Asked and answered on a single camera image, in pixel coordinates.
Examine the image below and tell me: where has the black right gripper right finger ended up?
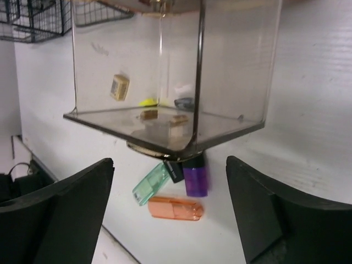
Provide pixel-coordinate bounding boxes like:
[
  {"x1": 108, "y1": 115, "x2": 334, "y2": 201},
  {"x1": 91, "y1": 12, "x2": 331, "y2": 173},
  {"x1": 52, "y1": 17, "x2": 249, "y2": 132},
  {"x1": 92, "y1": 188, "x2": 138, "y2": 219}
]
[{"x1": 226, "y1": 156, "x2": 351, "y2": 263}]

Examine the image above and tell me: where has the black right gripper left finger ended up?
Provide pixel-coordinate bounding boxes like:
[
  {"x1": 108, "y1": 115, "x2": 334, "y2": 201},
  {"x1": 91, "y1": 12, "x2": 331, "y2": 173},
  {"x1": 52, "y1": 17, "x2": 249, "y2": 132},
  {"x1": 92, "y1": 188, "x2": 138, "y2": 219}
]
[{"x1": 1, "y1": 158, "x2": 114, "y2": 263}]

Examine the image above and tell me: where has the clear drawer with gold knob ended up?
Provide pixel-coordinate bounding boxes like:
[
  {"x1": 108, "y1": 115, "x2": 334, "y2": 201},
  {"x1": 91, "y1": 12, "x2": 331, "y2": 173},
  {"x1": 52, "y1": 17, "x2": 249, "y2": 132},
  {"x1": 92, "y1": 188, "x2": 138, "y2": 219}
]
[{"x1": 64, "y1": 1, "x2": 282, "y2": 161}]

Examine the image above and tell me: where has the purple highlighter marker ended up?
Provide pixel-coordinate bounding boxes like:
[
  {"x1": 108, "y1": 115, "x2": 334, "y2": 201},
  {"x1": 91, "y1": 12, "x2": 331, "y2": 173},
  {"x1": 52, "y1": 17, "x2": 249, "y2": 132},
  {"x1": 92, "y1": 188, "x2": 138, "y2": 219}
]
[{"x1": 182, "y1": 153, "x2": 208, "y2": 197}]

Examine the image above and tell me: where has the green correction tape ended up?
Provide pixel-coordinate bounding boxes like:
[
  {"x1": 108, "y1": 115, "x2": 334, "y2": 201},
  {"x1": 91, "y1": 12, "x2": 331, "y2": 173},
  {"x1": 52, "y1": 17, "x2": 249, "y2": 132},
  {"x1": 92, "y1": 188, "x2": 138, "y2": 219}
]
[{"x1": 132, "y1": 162, "x2": 170, "y2": 206}]

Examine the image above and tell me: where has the orange correction tape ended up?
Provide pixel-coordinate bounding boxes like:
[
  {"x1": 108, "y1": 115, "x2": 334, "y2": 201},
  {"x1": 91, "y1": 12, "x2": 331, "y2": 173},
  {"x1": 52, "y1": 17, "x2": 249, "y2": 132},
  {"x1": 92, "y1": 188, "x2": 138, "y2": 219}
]
[{"x1": 147, "y1": 196, "x2": 204, "y2": 221}]

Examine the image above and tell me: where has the beige eraser with barcode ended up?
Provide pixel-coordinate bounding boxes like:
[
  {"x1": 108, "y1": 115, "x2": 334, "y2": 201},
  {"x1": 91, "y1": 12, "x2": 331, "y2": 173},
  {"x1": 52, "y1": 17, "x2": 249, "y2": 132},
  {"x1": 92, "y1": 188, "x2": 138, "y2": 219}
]
[{"x1": 110, "y1": 74, "x2": 130, "y2": 101}]

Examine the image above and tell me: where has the yellow highlighter marker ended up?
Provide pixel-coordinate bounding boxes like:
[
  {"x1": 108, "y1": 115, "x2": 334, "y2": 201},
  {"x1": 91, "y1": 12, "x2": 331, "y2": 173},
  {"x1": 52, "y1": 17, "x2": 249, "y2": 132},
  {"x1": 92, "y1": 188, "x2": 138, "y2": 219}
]
[{"x1": 139, "y1": 98, "x2": 158, "y2": 107}]

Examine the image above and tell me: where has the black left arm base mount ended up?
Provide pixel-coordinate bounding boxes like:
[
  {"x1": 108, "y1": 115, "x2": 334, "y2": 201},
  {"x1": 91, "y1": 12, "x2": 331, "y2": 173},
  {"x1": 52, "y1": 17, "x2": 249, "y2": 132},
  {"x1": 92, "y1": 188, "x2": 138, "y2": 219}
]
[{"x1": 1, "y1": 160, "x2": 56, "y2": 203}]

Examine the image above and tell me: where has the black wire mesh desk organizer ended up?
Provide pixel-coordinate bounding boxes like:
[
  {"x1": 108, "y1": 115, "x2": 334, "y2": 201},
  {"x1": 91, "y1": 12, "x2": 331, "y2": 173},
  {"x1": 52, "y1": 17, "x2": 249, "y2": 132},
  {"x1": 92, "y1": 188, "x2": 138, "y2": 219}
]
[{"x1": 1, "y1": 0, "x2": 134, "y2": 43}]

